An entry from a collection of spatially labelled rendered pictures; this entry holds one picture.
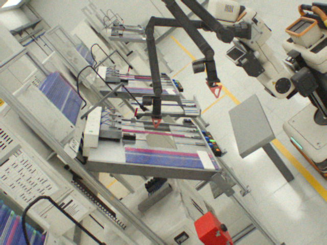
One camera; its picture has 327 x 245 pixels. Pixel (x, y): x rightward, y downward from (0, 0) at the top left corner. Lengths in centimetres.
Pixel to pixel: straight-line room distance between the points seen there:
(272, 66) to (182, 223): 106
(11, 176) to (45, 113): 38
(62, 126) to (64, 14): 806
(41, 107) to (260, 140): 126
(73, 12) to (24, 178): 813
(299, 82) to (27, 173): 161
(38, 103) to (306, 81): 153
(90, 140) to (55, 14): 803
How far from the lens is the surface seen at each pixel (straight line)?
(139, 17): 987
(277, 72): 233
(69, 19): 994
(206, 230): 170
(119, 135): 222
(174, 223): 219
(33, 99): 197
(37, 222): 123
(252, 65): 225
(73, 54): 336
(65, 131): 200
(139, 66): 690
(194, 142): 239
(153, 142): 349
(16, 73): 539
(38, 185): 204
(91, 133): 209
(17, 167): 201
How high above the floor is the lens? 179
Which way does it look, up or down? 20 degrees down
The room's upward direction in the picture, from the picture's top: 41 degrees counter-clockwise
